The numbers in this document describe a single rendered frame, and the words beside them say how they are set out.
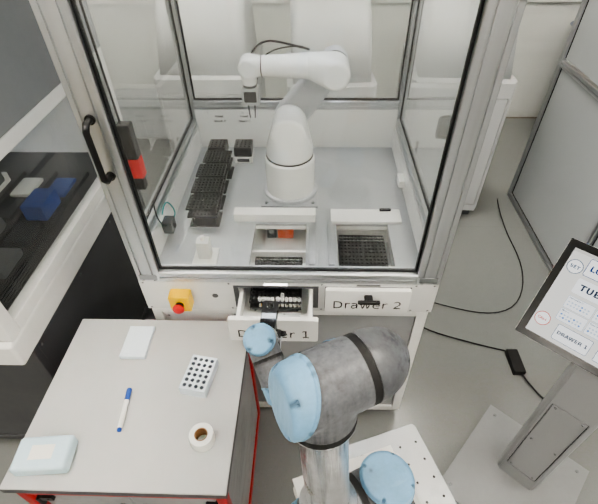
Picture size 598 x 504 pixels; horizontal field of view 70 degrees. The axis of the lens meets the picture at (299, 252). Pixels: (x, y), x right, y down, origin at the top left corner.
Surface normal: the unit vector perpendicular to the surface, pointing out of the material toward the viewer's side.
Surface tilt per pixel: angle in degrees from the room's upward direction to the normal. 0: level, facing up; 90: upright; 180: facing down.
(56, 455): 0
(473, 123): 90
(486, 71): 90
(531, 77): 90
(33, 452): 0
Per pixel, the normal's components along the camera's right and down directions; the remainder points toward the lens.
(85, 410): -0.01, -0.73
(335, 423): 0.37, 0.53
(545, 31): -0.04, 0.69
